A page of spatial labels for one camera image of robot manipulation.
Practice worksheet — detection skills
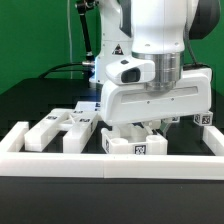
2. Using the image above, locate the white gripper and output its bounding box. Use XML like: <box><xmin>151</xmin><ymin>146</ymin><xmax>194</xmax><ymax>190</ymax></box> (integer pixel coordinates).
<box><xmin>100</xmin><ymin>68</ymin><xmax>212</xmax><ymax>135</ymax></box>

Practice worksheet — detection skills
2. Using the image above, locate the white chair seat part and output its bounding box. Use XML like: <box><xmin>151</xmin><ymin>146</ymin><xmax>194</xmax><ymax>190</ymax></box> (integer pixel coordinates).
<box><xmin>101</xmin><ymin>124</ymin><xmax>168</xmax><ymax>155</ymax></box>

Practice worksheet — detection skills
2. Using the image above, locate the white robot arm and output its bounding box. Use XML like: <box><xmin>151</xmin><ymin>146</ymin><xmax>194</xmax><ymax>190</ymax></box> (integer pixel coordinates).
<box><xmin>94</xmin><ymin>0</ymin><xmax>221</xmax><ymax>128</ymax></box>

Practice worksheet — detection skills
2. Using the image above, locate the white tag sheet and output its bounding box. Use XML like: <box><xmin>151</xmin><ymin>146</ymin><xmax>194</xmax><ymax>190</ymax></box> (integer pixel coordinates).
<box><xmin>75</xmin><ymin>101</ymin><xmax>100</xmax><ymax>112</ymax></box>

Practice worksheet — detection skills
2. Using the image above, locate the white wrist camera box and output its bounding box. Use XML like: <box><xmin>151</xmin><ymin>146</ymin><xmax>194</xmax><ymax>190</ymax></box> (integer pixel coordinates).
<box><xmin>106</xmin><ymin>56</ymin><xmax>155</xmax><ymax>85</ymax></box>

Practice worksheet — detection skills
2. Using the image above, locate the white chair back frame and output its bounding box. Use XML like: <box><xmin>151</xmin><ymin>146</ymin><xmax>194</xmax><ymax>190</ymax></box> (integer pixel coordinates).
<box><xmin>24</xmin><ymin>109</ymin><xmax>98</xmax><ymax>154</ymax></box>

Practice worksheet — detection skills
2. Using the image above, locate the black cable bundle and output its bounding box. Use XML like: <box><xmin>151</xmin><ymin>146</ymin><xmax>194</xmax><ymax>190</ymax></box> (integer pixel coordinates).
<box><xmin>38</xmin><ymin>61</ymin><xmax>98</xmax><ymax>80</ymax></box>

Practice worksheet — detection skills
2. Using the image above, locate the black jointed camera mount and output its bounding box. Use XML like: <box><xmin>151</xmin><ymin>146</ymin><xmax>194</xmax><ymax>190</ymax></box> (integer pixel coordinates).
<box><xmin>75</xmin><ymin>0</ymin><xmax>97</xmax><ymax>62</ymax></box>

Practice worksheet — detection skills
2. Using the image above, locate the white U-shaped fence frame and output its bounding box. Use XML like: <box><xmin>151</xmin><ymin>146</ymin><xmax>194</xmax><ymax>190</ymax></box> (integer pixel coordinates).
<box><xmin>0</xmin><ymin>122</ymin><xmax>224</xmax><ymax>180</ymax></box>

